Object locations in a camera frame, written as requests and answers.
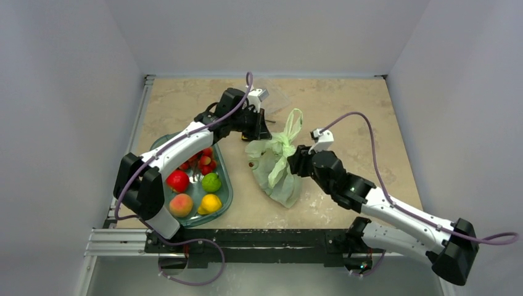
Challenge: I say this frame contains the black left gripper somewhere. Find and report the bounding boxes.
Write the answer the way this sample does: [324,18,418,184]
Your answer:
[229,107,271,141]

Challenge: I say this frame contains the green plastic bag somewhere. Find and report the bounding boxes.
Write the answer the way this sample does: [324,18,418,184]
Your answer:
[245,109,303,208]

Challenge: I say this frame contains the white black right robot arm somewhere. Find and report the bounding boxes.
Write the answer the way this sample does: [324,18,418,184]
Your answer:
[287,145,479,286]

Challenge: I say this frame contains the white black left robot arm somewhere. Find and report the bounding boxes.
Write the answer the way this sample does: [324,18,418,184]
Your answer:
[113,88,271,252]

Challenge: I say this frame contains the red fake lychee bunch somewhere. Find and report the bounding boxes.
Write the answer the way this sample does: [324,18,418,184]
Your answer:
[178,147,218,176]

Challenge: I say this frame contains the green fake guava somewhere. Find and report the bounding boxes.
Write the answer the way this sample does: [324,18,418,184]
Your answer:
[200,173,222,192]

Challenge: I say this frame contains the yellow fake lemon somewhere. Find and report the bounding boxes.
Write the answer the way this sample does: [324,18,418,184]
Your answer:
[197,194,223,215]

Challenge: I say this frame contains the red fake apple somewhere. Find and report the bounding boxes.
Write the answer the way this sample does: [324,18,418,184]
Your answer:
[166,170,190,193]

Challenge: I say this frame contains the orange fake peach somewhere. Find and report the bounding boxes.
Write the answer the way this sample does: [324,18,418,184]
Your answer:
[169,194,194,218]

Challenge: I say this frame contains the clear plastic screw box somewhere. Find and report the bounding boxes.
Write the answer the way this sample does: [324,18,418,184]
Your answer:
[254,77,290,114]

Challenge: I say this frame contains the teal plastic tray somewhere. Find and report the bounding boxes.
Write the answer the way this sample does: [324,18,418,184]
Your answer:
[176,144,233,228]

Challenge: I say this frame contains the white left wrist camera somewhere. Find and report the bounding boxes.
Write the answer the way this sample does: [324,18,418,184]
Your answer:
[247,88,270,113]

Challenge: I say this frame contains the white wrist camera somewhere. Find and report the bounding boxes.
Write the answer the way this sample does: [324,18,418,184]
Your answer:
[247,88,270,113]
[308,128,334,154]

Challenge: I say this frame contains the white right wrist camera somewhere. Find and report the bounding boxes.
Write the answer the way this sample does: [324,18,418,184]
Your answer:
[308,128,334,154]

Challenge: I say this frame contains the black aluminium base frame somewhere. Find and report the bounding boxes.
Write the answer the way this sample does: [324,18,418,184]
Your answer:
[75,75,456,296]

